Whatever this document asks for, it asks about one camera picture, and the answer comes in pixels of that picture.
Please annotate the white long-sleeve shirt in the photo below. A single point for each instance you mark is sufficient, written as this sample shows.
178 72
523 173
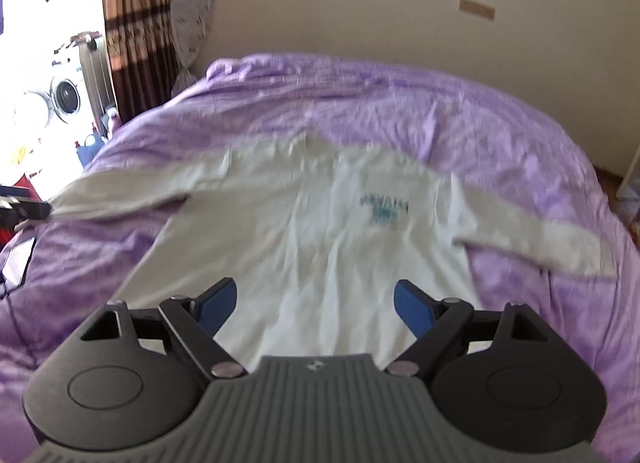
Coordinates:
315 237

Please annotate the purple floral bed cover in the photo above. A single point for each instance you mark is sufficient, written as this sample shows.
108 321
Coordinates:
486 137

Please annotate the tan wall plate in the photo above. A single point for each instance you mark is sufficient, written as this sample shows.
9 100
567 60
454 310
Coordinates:
476 8

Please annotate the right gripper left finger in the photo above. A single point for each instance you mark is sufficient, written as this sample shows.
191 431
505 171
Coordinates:
194 322

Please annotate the white washing machine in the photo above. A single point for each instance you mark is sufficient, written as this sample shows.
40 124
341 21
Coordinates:
56 107

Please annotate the brown striped curtain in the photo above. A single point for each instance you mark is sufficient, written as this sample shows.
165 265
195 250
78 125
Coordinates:
141 55

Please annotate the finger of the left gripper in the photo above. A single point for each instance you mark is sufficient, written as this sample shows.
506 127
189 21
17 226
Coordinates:
17 205

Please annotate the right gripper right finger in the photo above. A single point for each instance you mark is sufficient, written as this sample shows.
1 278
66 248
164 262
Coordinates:
438 326

